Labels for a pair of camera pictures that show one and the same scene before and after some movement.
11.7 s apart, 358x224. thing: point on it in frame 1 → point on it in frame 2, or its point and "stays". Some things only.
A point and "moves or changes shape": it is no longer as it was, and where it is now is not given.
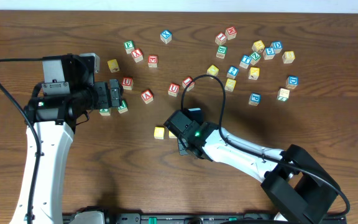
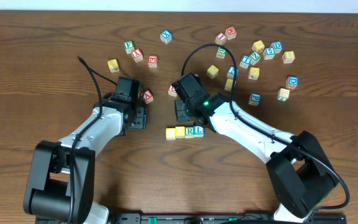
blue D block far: [277, 46] stays
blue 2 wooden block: [232, 72] stays
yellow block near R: [230, 84] stays
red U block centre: [173, 89] stays
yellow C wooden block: [159, 132] → [170, 134]
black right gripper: [183, 145] → [181, 111]
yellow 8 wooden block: [288, 56] stays
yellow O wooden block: [171, 135] moves or changes shape
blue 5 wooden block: [268, 53] stays
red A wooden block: [147, 96] stays
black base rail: [220, 218] stays
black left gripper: [105, 95] → [140, 117]
